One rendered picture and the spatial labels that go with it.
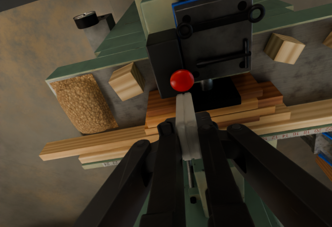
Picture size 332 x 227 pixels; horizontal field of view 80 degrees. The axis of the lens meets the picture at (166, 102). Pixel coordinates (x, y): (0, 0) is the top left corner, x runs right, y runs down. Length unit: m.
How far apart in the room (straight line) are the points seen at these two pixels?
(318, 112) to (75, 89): 0.47
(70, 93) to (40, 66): 1.20
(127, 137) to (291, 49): 0.34
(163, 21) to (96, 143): 0.30
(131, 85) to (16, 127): 1.80
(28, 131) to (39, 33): 0.90
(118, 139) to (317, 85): 0.42
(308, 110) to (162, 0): 0.36
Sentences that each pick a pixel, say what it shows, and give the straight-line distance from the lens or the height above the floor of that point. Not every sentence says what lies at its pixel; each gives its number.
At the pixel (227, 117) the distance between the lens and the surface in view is 0.39.
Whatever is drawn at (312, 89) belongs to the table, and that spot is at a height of 0.90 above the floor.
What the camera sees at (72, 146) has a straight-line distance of 0.51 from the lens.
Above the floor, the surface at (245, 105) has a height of 0.98.
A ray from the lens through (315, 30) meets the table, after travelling 0.43.
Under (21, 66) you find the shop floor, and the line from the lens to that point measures 1.68.
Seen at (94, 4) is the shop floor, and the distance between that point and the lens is 1.32.
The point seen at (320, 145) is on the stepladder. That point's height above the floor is 0.51.
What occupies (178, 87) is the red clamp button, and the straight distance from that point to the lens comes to 0.25.
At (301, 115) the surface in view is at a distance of 0.48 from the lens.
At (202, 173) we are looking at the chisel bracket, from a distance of 0.30.
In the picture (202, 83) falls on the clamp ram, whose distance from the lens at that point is 0.33.
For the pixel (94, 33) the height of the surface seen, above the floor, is 0.62.
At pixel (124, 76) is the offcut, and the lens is 0.35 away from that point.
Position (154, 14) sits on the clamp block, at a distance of 0.29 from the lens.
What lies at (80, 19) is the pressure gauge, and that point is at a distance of 0.61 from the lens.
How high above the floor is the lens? 1.24
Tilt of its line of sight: 55 degrees down
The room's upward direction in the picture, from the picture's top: 180 degrees clockwise
